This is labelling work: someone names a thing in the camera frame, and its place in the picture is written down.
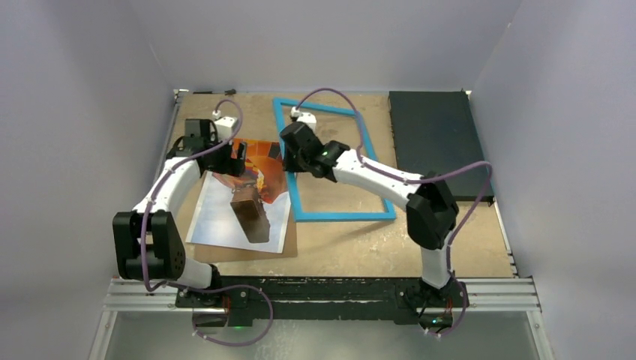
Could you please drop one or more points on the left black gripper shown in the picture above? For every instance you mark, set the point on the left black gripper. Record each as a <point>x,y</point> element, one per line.
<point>231,166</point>

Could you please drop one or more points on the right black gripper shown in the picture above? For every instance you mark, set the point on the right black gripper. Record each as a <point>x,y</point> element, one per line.
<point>292,164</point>

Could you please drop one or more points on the hot air balloon photo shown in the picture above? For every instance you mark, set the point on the hot air balloon photo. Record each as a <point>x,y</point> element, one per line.
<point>250,212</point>

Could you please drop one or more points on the blue wooden picture frame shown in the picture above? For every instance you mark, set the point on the blue wooden picture frame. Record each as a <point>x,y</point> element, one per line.
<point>295,200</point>

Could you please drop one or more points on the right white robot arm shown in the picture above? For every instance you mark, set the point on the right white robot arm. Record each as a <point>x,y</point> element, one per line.
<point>431,210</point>

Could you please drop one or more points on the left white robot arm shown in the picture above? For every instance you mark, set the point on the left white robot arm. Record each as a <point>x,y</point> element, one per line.
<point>147,241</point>

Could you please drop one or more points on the brown cardboard backing board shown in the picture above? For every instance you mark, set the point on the brown cardboard backing board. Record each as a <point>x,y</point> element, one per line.
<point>214,254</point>

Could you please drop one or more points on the dark blue foam pad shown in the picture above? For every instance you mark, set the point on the dark blue foam pad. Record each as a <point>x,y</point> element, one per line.
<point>433,131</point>

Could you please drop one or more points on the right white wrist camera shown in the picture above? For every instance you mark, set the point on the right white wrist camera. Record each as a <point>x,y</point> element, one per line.
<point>296,115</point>

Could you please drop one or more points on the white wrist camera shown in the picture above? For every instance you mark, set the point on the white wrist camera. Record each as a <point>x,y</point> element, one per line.
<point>223,126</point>
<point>296,115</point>

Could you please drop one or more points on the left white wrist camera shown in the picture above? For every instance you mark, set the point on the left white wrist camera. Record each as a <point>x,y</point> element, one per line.
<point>223,126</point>

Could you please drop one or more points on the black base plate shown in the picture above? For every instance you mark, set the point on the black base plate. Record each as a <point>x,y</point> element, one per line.
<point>402,300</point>

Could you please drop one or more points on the aluminium rail frame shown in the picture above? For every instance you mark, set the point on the aluminium rail frame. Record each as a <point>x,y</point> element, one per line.
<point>499,322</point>

